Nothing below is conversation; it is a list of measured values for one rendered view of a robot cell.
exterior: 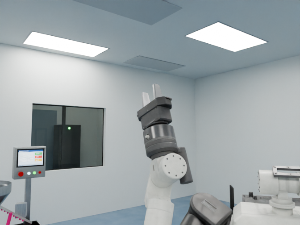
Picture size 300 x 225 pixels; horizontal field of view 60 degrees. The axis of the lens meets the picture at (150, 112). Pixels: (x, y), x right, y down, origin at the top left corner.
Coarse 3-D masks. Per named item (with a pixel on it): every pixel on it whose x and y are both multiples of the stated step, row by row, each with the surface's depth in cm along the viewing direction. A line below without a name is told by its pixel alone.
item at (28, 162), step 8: (16, 152) 198; (24, 152) 201; (32, 152) 205; (40, 152) 209; (16, 160) 198; (24, 160) 201; (32, 160) 204; (40, 160) 208; (16, 168) 198; (24, 168) 201; (32, 168) 204; (40, 168) 208; (16, 176) 197; (24, 176) 201; (32, 176) 204; (40, 176) 208; (24, 200) 206; (24, 224) 202
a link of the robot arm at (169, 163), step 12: (156, 144) 68; (168, 144) 68; (156, 156) 68; (168, 156) 64; (180, 156) 65; (156, 168) 66; (168, 168) 62; (180, 168) 63; (156, 180) 67; (168, 180) 63; (180, 180) 68; (192, 180) 68
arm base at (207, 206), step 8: (200, 192) 80; (192, 200) 77; (200, 200) 77; (208, 200) 78; (216, 200) 78; (192, 208) 75; (200, 208) 74; (208, 208) 75; (216, 208) 75; (224, 208) 76; (200, 216) 73; (208, 216) 72; (216, 216) 73; (224, 216) 73; (208, 224) 71; (216, 224) 70; (224, 224) 73
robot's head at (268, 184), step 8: (264, 176) 70; (272, 176) 70; (264, 184) 70; (272, 184) 69; (280, 184) 69; (288, 184) 69; (296, 184) 68; (264, 192) 71; (272, 192) 70; (280, 192) 70; (288, 192) 70; (296, 192) 69; (272, 200) 71; (280, 200) 69; (288, 200) 69
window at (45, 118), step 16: (32, 112) 436; (48, 112) 452; (64, 112) 469; (80, 112) 487; (96, 112) 507; (32, 128) 434; (48, 128) 450; (64, 128) 467; (80, 128) 485; (96, 128) 505; (32, 144) 433; (48, 144) 448; (64, 144) 465; (80, 144) 483; (96, 144) 503; (48, 160) 446; (64, 160) 463; (80, 160) 481; (96, 160) 500
